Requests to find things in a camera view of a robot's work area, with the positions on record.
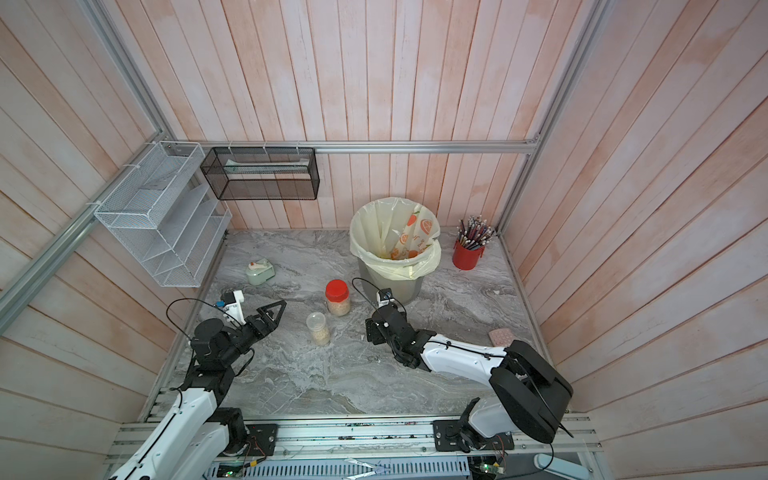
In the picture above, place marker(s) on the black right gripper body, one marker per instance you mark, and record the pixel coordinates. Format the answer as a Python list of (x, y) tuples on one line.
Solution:
[(379, 338)]

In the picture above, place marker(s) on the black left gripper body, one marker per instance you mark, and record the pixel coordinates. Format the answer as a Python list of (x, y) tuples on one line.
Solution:
[(240, 338)]

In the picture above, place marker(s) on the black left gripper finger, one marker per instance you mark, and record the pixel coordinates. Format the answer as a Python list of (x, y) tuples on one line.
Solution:
[(247, 362), (268, 317)]

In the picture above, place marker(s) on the small oatmeal jar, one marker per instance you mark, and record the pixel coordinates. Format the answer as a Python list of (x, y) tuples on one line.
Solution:
[(317, 324)]

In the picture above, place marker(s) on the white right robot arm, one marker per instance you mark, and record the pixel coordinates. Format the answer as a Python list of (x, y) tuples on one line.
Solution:
[(528, 394)]

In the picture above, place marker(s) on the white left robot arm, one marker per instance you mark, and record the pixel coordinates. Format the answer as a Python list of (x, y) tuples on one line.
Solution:
[(198, 428)]

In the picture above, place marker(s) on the red lidded oatmeal jar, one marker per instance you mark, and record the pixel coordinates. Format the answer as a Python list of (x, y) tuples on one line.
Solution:
[(338, 297)]

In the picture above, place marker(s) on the grey trash bin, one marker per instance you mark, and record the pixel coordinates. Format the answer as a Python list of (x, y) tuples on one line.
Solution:
[(404, 291)]

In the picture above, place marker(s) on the green small box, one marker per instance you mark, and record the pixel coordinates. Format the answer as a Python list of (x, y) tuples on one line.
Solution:
[(259, 272)]

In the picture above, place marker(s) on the cream trash bag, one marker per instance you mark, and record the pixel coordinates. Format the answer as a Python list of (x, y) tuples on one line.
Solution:
[(396, 238)]

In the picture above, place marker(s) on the red pencil cup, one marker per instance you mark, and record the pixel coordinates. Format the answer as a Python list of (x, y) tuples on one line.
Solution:
[(466, 258)]

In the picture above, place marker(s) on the colored pencils bunch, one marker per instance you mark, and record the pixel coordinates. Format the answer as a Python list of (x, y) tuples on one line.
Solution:
[(474, 233)]

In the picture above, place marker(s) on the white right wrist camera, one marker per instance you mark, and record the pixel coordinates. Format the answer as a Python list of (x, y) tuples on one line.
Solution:
[(384, 297)]

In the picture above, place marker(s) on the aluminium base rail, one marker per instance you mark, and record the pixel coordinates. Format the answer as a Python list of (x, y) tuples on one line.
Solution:
[(389, 436)]

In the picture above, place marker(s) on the white wire mesh shelf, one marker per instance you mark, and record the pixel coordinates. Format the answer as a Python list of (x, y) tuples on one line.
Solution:
[(171, 226)]

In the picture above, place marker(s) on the black wire mesh basket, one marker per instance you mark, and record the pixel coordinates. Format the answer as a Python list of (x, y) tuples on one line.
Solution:
[(262, 173)]

